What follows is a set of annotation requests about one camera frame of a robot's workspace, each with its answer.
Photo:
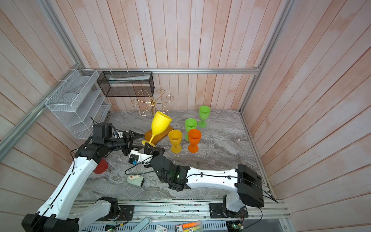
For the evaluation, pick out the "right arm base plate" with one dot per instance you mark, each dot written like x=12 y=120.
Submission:
x=217 y=210

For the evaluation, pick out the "box of coloured items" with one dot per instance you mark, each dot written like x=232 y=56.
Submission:
x=196 y=226

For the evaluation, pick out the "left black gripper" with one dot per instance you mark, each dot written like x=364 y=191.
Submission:
x=129 y=141

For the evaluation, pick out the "white wire mesh shelf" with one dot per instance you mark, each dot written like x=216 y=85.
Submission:
x=77 y=105

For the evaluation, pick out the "gold rack with wooden base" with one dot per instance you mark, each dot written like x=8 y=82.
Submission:
x=152 y=106

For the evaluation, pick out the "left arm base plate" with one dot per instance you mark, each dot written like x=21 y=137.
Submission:
x=126 y=214

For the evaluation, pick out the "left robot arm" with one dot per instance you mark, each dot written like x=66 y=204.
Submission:
x=55 y=214

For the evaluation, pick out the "black mesh basket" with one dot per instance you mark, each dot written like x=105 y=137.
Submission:
x=126 y=83

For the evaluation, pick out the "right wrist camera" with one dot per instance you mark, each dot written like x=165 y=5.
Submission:
x=135 y=157

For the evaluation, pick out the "yellow wine glass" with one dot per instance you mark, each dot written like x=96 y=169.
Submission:
x=159 y=124
x=175 y=138

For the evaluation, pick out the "aluminium front rail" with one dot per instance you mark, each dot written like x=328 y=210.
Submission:
x=196 y=209

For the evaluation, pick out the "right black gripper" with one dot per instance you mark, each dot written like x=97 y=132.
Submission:
x=153 y=152

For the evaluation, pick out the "orange wine glass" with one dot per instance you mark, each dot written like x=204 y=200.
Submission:
x=194 y=137

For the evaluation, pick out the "green wine glass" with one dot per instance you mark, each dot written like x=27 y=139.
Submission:
x=204 y=113
x=190 y=124

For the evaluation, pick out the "red pencil cup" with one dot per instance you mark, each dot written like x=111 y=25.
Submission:
x=102 y=167

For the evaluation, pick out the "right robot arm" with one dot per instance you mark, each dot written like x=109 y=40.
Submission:
x=244 y=185

